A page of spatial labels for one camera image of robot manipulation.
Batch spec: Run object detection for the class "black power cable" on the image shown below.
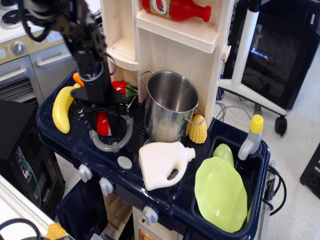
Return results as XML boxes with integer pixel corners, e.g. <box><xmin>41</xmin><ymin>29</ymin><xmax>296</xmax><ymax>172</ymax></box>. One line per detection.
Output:
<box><xmin>262</xmin><ymin>164</ymin><xmax>288</xmax><ymax>217</ymax></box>

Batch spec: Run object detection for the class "cream toy kitchen shelf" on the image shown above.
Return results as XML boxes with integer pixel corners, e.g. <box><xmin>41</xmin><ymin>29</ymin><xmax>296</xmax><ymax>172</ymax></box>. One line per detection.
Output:
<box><xmin>100</xmin><ymin>0</ymin><xmax>234</xmax><ymax>124</ymax></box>

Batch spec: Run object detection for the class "white toy detergent jug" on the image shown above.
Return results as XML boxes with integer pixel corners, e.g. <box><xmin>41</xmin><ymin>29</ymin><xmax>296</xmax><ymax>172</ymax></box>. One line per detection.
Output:
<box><xmin>138</xmin><ymin>141</ymin><xmax>196</xmax><ymax>191</ymax></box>

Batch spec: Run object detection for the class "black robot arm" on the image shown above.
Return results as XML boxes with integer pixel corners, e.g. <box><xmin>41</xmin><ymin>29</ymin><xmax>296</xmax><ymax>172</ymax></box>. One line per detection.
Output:
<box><xmin>17</xmin><ymin>0</ymin><xmax>127</xmax><ymax>137</ymax></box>

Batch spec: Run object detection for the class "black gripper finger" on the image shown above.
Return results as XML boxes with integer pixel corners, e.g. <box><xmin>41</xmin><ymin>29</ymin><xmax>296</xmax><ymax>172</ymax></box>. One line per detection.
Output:
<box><xmin>84</xmin><ymin>110</ymin><xmax>98</xmax><ymax>131</ymax></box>
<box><xmin>107</xmin><ymin>111</ymin><xmax>122</xmax><ymax>135</ymax></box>

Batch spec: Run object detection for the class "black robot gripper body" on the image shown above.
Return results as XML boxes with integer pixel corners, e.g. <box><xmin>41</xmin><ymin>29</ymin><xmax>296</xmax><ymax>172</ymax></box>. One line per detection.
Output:
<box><xmin>71</xmin><ymin>73</ymin><xmax>128</xmax><ymax>115</ymax></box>

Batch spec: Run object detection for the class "light green toy cup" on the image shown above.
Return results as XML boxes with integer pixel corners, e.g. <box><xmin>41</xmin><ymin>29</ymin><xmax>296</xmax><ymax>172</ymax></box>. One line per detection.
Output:
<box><xmin>212</xmin><ymin>143</ymin><xmax>235</xmax><ymax>167</ymax></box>

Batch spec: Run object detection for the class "stainless steel pot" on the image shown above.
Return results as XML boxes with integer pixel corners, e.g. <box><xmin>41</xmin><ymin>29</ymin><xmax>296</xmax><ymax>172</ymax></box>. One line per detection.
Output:
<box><xmin>140</xmin><ymin>70</ymin><xmax>206</xmax><ymax>143</ymax></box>

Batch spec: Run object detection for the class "yellow toy banana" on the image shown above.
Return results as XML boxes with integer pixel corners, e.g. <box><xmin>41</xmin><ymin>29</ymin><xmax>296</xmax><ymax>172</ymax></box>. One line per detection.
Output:
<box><xmin>52</xmin><ymin>83</ymin><xmax>81</xmax><ymax>134</ymax></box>

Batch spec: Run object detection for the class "grey yellow toy faucet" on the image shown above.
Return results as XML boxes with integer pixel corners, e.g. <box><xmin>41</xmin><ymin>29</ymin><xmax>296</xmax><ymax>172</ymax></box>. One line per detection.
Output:
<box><xmin>238</xmin><ymin>114</ymin><xmax>264</xmax><ymax>161</ymax></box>

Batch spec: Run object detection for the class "navy blue toy kitchen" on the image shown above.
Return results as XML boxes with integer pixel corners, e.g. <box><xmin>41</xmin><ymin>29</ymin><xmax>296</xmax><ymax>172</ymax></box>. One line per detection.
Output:
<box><xmin>36</xmin><ymin>75</ymin><xmax>270</xmax><ymax>240</ymax></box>

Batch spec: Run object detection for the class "red toy chili pepper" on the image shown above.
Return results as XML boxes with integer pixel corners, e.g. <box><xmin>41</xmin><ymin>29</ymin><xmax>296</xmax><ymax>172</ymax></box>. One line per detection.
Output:
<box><xmin>111</xmin><ymin>81</ymin><xmax>138</xmax><ymax>100</ymax></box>

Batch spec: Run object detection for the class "red white toy sushi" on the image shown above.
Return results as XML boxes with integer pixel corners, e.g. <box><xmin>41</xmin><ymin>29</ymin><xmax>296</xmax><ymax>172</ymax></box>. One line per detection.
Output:
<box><xmin>96</xmin><ymin>111</ymin><xmax>112</xmax><ymax>137</ymax></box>

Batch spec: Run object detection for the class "yellow toy corn cob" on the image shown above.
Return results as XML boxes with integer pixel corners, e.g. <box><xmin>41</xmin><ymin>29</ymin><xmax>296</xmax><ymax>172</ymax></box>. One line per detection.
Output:
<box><xmin>186</xmin><ymin>114</ymin><xmax>207</xmax><ymax>144</ymax></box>

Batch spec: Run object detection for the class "light green toy plate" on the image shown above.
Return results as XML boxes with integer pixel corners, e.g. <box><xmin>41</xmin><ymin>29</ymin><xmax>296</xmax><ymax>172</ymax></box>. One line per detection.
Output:
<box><xmin>194</xmin><ymin>156</ymin><xmax>248</xmax><ymax>233</ymax></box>

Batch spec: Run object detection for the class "black computer case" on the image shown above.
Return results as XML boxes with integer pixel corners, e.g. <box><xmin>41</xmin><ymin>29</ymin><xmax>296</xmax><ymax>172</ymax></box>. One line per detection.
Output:
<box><xmin>0</xmin><ymin>100</ymin><xmax>66</xmax><ymax>219</ymax></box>

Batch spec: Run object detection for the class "black monitor screen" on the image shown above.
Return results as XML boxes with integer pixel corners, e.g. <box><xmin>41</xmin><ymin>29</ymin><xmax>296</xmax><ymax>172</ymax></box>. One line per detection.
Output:
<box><xmin>223</xmin><ymin>0</ymin><xmax>320</xmax><ymax>110</ymax></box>

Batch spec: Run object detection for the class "grey wooden toy kitchen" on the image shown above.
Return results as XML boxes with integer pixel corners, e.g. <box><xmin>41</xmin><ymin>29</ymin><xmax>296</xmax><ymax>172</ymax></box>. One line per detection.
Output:
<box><xmin>0</xmin><ymin>0</ymin><xmax>77</xmax><ymax>105</ymax></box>

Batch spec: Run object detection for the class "red toy ketchup bottle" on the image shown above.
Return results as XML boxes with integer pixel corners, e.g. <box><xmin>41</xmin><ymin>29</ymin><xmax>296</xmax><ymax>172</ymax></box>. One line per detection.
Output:
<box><xmin>142</xmin><ymin>0</ymin><xmax>212</xmax><ymax>23</ymax></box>

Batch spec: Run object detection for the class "orange toy carrot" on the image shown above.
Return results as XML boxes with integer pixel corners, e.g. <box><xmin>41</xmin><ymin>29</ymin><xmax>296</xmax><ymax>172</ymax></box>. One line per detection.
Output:
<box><xmin>72</xmin><ymin>72</ymin><xmax>85</xmax><ymax>87</ymax></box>

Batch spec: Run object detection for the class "white rolling monitor stand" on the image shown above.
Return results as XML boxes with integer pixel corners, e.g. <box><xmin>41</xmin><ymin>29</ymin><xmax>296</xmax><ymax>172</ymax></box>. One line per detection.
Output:
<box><xmin>218</xmin><ymin>0</ymin><xmax>288</xmax><ymax>136</ymax></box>

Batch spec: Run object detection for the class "grey toy stove burner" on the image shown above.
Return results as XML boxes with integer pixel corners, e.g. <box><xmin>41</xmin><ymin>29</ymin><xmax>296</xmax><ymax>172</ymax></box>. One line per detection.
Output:
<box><xmin>89</xmin><ymin>115</ymin><xmax>134</xmax><ymax>153</ymax></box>

